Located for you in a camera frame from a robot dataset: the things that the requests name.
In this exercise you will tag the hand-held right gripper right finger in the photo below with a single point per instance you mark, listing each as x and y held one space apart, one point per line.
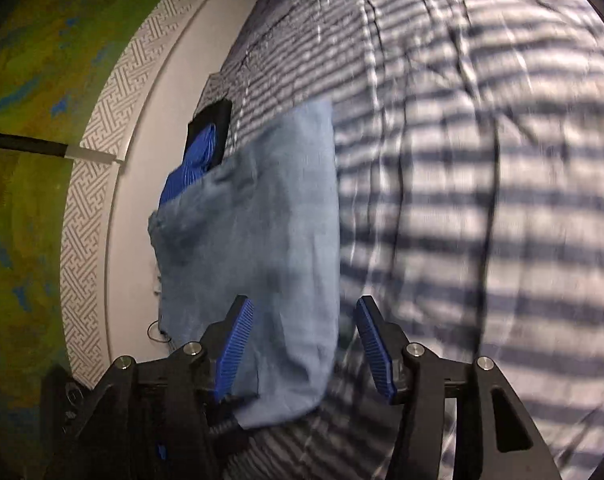
376 355

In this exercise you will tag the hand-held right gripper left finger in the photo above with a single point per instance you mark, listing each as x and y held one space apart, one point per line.
234 355

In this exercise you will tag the light blue pants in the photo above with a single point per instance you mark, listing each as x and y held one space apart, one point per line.
262 220

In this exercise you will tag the blue garment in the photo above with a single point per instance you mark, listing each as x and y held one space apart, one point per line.
192 170

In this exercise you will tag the striped bed sheet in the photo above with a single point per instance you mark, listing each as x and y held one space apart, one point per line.
456 160

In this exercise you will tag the folded black garment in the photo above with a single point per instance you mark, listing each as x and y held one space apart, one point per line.
217 115

